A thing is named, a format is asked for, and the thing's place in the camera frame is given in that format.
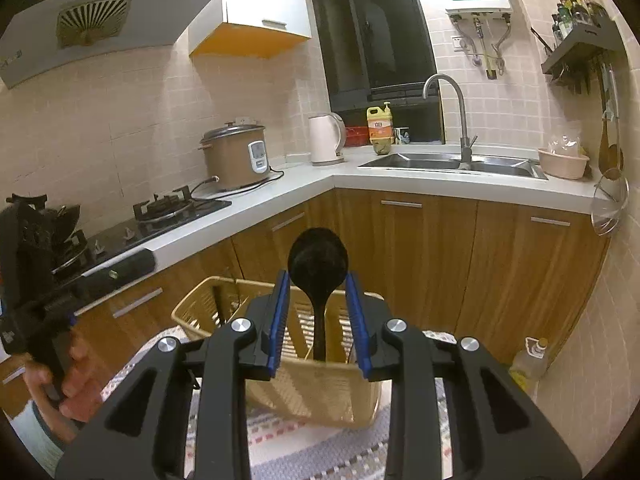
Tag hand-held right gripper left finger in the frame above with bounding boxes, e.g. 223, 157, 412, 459
55, 270, 292, 480

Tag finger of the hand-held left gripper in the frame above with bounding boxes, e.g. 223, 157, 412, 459
50, 250, 157, 308

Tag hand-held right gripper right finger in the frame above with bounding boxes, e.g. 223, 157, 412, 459
345, 271, 583, 480

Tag beige plastic basket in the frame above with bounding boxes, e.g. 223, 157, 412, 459
171, 276, 388, 428

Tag black ladle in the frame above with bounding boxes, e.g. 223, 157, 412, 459
287, 227, 349, 363

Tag person's left forearm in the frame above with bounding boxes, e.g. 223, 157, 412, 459
9, 400, 77, 479

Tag person's left hand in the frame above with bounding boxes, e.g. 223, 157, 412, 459
24, 331, 107, 425

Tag black gas stove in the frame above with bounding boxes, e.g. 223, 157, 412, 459
52, 185, 233, 281

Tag wooden base cabinet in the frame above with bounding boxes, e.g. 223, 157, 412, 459
0, 187, 613, 411

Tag woven patterned mat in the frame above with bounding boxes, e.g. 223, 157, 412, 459
102, 325, 501, 480

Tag brown rice cooker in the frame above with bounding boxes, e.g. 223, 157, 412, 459
199, 120, 273, 192

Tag clear oil bottle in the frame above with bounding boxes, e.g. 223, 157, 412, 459
510, 337, 548, 393

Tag steel double sink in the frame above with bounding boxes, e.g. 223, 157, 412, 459
357, 152, 548, 181

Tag white electric kettle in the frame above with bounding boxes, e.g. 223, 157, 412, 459
307, 111, 347, 167

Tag yellow dish soap bottle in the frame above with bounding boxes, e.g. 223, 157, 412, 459
367, 101, 396, 155

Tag steel faucet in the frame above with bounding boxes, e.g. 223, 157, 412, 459
422, 74, 478, 163

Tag grey range hood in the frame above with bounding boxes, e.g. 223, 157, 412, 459
0, 0, 228, 91

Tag pink plastic basin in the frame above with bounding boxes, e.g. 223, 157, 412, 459
537, 147, 591, 181

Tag clear plastic bag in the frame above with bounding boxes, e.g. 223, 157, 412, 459
547, 135, 583, 157

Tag hanging glass pot lid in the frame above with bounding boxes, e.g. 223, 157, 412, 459
591, 167, 631, 237

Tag dark window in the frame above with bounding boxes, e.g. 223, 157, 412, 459
308, 0, 446, 145

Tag wooden spatula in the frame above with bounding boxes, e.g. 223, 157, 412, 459
598, 112, 617, 173

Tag water heater pipes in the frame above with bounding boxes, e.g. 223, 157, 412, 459
450, 12, 513, 81

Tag row of condiment bottles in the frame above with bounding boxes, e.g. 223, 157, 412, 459
550, 0, 608, 41

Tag black power cord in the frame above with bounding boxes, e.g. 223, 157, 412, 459
190, 167, 286, 202

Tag grey wall spice rack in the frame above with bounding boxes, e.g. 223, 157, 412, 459
541, 15, 626, 96

